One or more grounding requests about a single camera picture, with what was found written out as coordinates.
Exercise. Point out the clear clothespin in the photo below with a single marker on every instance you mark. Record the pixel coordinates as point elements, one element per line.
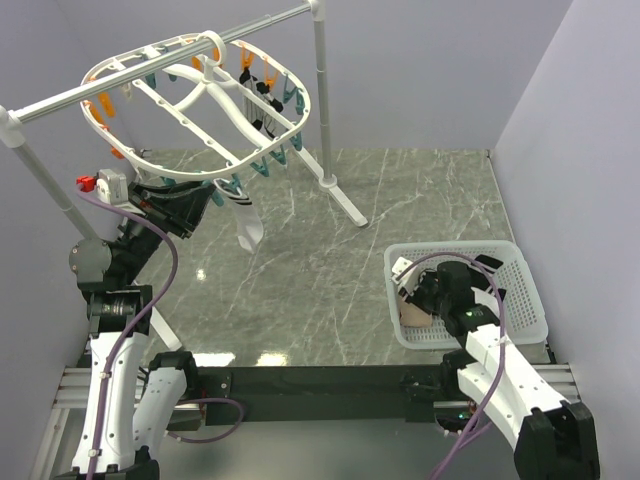
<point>127,91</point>

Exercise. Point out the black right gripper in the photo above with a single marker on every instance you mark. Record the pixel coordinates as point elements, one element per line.
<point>424,279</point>

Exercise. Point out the teal clothespin being pinched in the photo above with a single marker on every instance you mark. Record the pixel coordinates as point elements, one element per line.
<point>229,188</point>

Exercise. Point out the white plastic laundry basket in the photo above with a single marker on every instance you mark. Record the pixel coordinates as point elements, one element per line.
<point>525,317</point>

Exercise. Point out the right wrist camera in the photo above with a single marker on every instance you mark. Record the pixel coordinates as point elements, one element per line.
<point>404,276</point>

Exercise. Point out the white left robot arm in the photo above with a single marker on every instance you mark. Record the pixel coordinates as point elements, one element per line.
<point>121,281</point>

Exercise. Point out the teal clothespin left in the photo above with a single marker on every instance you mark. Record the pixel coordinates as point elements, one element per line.
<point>293,92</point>

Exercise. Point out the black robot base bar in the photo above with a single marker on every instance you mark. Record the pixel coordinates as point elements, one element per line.
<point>325,393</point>

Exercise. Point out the white sock black cuff stripes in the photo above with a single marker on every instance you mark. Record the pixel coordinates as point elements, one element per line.
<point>250,229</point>

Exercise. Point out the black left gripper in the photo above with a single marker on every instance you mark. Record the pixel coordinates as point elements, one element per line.
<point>174,212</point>

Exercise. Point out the beige cloth in basket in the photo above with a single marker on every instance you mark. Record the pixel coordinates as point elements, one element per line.
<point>413,317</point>

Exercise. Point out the black and white striped sock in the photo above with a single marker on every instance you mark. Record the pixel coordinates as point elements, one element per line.
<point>253,113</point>

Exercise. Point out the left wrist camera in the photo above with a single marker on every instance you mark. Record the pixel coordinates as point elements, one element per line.
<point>109,185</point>

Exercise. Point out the teal clothespin front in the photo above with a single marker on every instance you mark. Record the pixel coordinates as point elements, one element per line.
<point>261,167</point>

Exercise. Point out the white round clip hanger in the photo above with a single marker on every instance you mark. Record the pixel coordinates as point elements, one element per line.
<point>202,97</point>

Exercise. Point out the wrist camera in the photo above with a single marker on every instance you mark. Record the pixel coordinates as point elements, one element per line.
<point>109,185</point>
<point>404,276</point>

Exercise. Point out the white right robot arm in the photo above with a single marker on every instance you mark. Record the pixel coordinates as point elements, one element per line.
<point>551,437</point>

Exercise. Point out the orange clothespin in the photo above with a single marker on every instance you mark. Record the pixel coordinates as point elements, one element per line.
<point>107,104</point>
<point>271,73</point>
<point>247,57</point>

